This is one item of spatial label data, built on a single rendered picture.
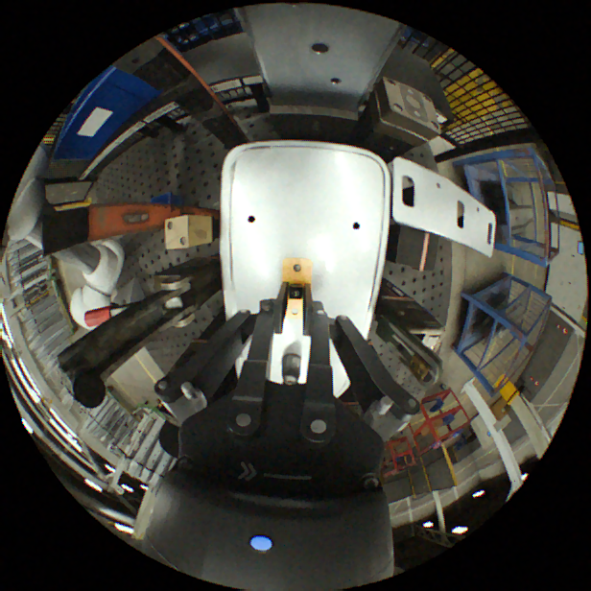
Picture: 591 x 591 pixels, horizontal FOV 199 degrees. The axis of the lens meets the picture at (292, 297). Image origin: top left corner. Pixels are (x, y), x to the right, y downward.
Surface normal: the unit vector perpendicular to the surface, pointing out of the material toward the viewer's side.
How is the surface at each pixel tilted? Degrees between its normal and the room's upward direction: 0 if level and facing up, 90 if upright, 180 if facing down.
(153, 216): 90
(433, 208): 0
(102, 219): 90
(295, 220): 0
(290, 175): 0
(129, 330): 81
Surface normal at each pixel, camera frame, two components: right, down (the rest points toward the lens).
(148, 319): 0.98, 0.12
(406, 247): -0.05, 0.38
